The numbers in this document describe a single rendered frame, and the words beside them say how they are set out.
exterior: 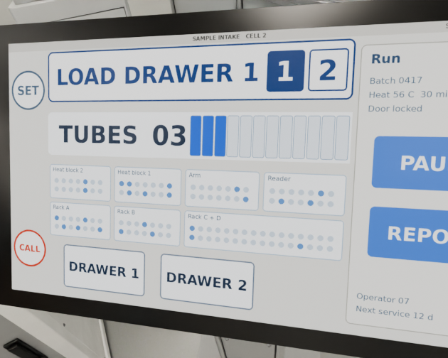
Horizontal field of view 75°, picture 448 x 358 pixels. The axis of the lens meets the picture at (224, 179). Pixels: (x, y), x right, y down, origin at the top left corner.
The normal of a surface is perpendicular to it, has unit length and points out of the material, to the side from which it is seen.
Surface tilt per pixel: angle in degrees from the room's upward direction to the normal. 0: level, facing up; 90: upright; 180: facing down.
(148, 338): 0
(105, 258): 50
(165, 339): 0
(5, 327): 90
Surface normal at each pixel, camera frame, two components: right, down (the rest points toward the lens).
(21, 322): 0.47, 0.57
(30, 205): -0.19, 0.05
